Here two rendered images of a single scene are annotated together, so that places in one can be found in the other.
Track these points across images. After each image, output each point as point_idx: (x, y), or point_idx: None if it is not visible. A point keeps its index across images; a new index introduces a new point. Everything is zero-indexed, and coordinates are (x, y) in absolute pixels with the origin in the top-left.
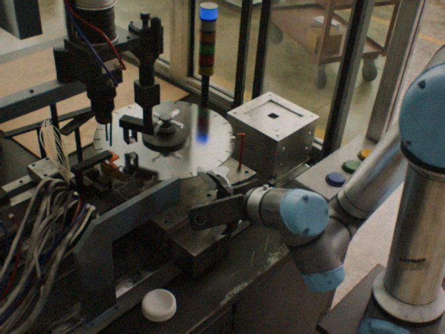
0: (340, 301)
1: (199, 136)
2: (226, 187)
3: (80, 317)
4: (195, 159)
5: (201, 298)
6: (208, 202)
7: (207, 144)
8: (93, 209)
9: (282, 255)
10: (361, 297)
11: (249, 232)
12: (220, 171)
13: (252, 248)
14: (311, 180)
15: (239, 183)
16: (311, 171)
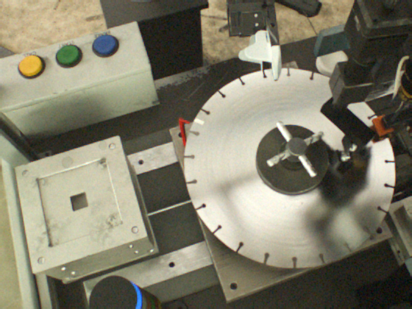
0: (173, 12)
1: (243, 140)
2: (271, 9)
3: (401, 75)
4: (271, 96)
5: (291, 58)
6: (299, 0)
7: (240, 119)
8: (396, 110)
9: (190, 70)
10: (154, 7)
11: (204, 110)
12: (257, 50)
13: (213, 90)
14: (133, 55)
15: (244, 29)
16: (121, 69)
